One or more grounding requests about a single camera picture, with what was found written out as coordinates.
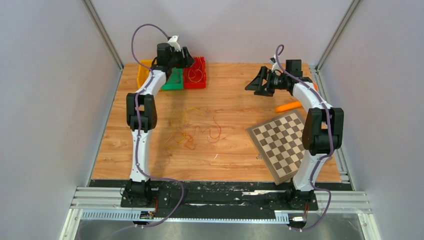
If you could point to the yellow plastic bin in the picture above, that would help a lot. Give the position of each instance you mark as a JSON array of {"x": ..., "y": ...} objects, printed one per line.
[{"x": 143, "y": 71}]

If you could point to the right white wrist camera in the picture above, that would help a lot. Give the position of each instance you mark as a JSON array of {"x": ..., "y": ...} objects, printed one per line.
[{"x": 275, "y": 65}]

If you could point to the aluminium frame rail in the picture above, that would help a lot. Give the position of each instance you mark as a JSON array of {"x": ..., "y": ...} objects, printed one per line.
[{"x": 104, "y": 203}]

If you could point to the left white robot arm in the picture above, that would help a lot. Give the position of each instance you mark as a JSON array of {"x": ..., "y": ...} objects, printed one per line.
[{"x": 142, "y": 117}]

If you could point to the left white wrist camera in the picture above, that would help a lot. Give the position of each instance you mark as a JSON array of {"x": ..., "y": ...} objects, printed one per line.
[{"x": 173, "y": 42}]

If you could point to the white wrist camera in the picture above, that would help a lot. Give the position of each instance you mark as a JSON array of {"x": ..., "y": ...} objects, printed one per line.
[
  {"x": 275, "y": 65},
  {"x": 173, "y": 42}
]

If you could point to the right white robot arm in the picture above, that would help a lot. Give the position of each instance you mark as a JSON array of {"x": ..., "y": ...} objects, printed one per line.
[{"x": 323, "y": 128}]

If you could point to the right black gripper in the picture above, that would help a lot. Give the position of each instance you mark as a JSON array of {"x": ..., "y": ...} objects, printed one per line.
[{"x": 256, "y": 84}]

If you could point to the green plastic bin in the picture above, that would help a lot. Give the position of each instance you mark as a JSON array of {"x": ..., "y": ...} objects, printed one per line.
[{"x": 175, "y": 81}]

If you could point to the red plastic bin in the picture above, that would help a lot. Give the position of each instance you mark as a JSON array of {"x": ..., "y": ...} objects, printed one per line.
[{"x": 195, "y": 77}]

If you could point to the wooden chessboard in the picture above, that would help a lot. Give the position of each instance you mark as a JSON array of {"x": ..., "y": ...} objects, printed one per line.
[{"x": 279, "y": 144}]

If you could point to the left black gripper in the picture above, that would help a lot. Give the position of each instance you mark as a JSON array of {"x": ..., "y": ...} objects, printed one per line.
[{"x": 185, "y": 62}]

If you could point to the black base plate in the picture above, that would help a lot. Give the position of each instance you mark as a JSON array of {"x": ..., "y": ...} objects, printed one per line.
[{"x": 218, "y": 198}]

